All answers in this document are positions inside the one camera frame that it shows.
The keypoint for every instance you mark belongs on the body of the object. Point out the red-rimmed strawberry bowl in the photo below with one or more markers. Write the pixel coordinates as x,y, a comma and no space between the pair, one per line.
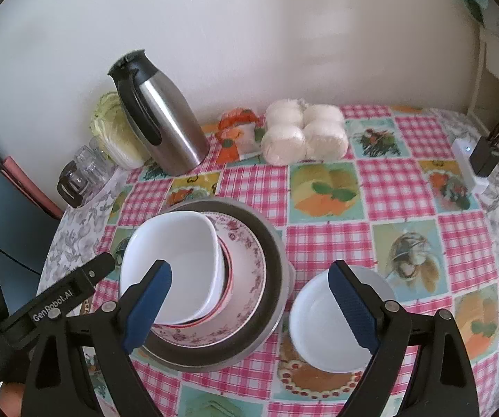
228,278

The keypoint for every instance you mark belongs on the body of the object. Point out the black power adapter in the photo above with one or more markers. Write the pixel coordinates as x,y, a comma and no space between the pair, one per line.
486,156

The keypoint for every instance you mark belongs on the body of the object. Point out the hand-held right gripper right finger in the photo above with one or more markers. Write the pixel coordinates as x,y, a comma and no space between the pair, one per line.
353,308

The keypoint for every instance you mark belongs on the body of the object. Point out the white power strip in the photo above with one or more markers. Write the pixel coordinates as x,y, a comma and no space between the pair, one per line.
464,160

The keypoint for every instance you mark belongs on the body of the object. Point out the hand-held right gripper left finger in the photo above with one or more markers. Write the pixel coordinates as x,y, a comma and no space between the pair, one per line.
149,304

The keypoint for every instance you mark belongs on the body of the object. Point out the small white flower bowl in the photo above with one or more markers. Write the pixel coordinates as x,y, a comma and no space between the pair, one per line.
319,321

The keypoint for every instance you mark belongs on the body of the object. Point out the person's left hand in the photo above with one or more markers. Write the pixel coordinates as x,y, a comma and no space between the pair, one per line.
11,402

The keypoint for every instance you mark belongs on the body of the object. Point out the bag of white buns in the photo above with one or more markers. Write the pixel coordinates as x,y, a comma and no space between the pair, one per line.
301,139

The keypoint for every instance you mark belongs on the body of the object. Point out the plain white square bowl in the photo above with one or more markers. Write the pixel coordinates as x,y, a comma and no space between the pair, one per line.
179,247

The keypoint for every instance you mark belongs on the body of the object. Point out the orange snack packet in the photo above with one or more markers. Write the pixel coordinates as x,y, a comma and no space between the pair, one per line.
232,139

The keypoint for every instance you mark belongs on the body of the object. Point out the stainless steel thermos jug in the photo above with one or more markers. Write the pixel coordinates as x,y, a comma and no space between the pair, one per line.
166,130

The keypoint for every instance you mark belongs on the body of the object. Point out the pink board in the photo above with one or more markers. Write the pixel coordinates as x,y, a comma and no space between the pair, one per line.
27,182

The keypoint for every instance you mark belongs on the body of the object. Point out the white furniture frame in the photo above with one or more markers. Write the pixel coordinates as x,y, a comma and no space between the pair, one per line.
482,65

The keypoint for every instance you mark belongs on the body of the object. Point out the stainless steel basin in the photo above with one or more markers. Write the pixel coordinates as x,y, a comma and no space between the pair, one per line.
272,278

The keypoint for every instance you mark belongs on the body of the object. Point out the napa cabbage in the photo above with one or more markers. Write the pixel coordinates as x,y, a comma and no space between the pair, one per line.
110,134

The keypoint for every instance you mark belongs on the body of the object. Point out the pink checkered tablecloth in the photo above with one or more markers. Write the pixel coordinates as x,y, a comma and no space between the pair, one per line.
406,182

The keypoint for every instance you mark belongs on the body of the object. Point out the pink floral round plate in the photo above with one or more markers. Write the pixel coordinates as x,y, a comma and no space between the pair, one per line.
247,269

